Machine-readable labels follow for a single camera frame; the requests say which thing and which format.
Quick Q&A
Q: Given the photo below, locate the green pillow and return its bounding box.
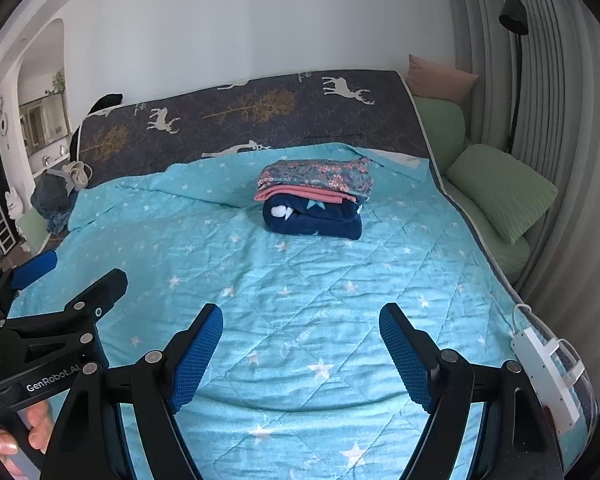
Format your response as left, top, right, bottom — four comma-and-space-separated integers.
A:
445, 144, 559, 245

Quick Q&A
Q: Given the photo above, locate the dark blue clothes pile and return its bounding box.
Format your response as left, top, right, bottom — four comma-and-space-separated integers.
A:
30, 167, 78, 233

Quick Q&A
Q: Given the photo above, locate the wall mirror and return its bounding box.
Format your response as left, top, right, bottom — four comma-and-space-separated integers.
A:
19, 92, 66, 148

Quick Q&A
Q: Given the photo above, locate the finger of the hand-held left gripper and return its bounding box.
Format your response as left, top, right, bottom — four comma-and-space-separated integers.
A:
0, 250, 58, 331
0, 267, 129, 376

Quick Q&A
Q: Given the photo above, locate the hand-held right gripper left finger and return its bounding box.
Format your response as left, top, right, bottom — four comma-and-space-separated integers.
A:
40, 302, 225, 480

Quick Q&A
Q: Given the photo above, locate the black cloth behind mattress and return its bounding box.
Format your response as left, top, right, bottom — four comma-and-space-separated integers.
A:
75, 92, 125, 136

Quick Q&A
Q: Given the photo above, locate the pink pillow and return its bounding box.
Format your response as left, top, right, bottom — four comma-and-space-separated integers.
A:
407, 54, 480, 106

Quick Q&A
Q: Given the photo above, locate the small green cushion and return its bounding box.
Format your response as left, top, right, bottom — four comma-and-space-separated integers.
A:
17, 207, 51, 251

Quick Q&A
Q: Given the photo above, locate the white power cable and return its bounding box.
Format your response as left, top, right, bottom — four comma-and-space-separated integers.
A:
512, 302, 585, 386

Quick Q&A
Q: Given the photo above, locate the person's left hand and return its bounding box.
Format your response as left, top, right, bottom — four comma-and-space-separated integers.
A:
0, 402, 56, 478

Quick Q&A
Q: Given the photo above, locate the green sheet mattress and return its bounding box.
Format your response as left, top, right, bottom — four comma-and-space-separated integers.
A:
450, 195, 531, 276

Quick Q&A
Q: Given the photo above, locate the grey deer print mattress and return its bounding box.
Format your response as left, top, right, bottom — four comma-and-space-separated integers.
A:
75, 71, 448, 191

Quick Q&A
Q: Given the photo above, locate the black floor lamp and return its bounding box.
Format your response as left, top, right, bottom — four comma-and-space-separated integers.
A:
498, 0, 530, 153

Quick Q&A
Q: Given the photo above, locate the pink folded garment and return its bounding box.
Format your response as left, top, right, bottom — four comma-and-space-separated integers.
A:
252, 185, 358, 206

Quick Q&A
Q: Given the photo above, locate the navy star fleece garment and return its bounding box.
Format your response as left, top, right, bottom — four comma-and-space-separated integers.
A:
262, 197, 363, 240

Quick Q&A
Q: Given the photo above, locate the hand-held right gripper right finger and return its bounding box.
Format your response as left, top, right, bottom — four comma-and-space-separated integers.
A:
378, 302, 566, 480

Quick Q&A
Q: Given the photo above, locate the grey curtain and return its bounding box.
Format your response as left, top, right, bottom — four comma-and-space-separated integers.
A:
442, 0, 600, 321

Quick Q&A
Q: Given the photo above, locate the white power strip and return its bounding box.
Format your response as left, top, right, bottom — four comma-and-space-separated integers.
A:
511, 327, 581, 433

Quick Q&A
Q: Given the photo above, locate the white bag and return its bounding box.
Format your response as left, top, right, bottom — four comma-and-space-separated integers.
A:
55, 161, 93, 191

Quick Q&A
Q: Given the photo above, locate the teal floral garment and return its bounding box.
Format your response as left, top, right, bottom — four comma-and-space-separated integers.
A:
255, 156, 373, 203

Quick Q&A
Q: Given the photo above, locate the teal star quilt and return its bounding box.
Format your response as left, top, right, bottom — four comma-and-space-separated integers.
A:
7, 142, 598, 480

